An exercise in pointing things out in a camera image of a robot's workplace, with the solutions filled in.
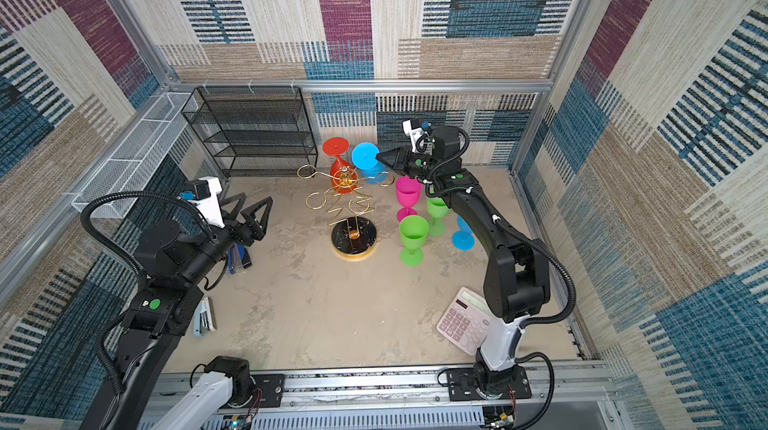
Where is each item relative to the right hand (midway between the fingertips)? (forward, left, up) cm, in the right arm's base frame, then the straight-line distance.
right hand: (376, 160), depth 78 cm
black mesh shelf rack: (+32, +44, -14) cm, 56 cm away
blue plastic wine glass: (-5, -27, -32) cm, 42 cm away
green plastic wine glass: (-2, -18, -19) cm, 26 cm away
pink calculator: (-31, -23, -31) cm, 50 cm away
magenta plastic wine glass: (+4, -9, -17) cm, 20 cm away
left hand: (-16, +24, +7) cm, 30 cm away
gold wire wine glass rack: (-4, +9, -31) cm, 32 cm away
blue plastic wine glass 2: (+1, +3, -1) cm, 4 cm away
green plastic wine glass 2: (-8, -10, -21) cm, 25 cm away
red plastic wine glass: (-2, +9, -2) cm, 9 cm away
